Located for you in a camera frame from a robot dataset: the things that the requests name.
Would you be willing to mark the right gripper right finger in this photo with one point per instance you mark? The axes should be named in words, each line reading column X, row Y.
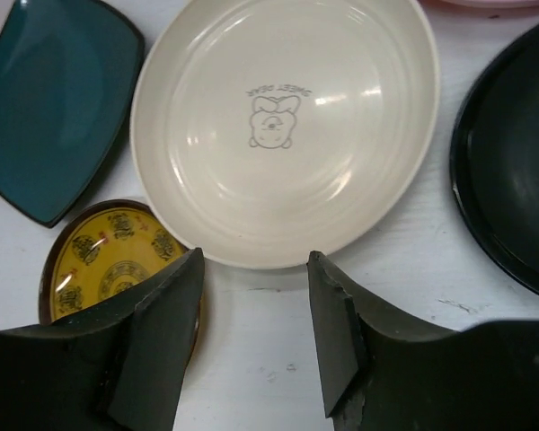
column 382, row 368

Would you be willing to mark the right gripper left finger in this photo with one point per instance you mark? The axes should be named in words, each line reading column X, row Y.
column 117, row 365

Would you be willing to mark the cream round plate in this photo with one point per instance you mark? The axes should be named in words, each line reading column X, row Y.
column 264, row 130

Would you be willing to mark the yellow patterned round plate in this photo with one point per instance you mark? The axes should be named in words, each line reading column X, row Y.
column 109, row 248

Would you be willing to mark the black round plate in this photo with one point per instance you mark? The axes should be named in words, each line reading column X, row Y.
column 494, row 160

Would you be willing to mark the teal square plate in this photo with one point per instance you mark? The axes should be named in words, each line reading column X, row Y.
column 68, row 70

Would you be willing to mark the pink round plate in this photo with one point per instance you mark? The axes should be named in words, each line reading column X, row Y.
column 494, row 4

